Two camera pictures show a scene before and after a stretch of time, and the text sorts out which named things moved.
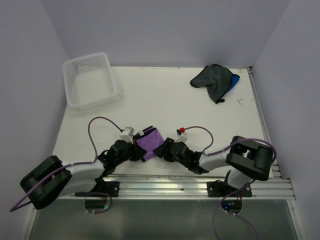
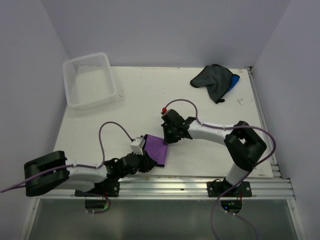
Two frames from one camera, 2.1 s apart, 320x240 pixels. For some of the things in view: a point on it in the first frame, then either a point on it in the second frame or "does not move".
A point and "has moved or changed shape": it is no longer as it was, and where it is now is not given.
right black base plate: x=218 y=188 does not move
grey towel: x=217 y=78 does not move
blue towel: x=235 y=79 does not move
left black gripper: x=138 y=151 -> x=148 y=163
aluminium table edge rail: x=276 y=173 does not move
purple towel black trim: x=151 y=136 has moved or changed shape
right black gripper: x=162 y=152 -> x=167 y=139
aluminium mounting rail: x=187 y=187 does not move
